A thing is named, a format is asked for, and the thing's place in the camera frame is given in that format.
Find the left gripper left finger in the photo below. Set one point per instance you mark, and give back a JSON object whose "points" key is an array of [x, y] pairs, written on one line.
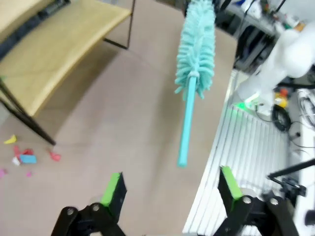
{"points": [[108, 196]]}

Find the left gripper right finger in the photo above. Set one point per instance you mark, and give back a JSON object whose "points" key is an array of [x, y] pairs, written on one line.
{"points": [[233, 194]]}

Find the teal microfibre duster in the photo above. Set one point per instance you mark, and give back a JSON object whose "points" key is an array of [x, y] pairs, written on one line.
{"points": [[197, 54]]}

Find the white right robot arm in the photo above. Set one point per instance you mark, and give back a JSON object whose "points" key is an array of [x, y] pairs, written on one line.
{"points": [[290, 54]]}

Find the flat red paper scrap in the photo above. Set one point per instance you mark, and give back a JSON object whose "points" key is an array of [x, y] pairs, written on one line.
{"points": [[55, 156]]}

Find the small pink paper scrap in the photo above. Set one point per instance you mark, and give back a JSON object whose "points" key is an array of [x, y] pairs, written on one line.
{"points": [[29, 174]]}

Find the blue paper scrap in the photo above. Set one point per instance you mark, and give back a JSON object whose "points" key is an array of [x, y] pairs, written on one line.
{"points": [[28, 159]]}

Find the large curved red paper scrap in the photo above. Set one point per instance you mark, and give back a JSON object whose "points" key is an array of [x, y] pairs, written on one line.
{"points": [[24, 150]]}

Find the small white paper scrap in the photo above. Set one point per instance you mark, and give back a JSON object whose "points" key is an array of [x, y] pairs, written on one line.
{"points": [[16, 161]]}

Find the yellow emergency stop button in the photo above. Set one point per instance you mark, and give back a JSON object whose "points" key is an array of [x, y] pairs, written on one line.
{"points": [[280, 100]]}

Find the large pink paper scrap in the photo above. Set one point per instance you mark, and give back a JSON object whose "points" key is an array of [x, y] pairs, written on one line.
{"points": [[2, 173]]}

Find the yellow paper scrap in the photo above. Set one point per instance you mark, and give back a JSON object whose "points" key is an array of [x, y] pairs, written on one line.
{"points": [[11, 140]]}

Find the black equipment box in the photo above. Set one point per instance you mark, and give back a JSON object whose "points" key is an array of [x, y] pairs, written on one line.
{"points": [[251, 49]]}

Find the aluminium rail mounting base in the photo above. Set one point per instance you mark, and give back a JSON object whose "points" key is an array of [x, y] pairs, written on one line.
{"points": [[246, 147]]}

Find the black camera tripod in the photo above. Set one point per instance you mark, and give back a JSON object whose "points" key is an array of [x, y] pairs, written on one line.
{"points": [[290, 183]]}

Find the two-tier wooden black-frame shelf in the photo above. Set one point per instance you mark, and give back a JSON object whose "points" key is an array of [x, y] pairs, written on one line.
{"points": [[54, 61]]}

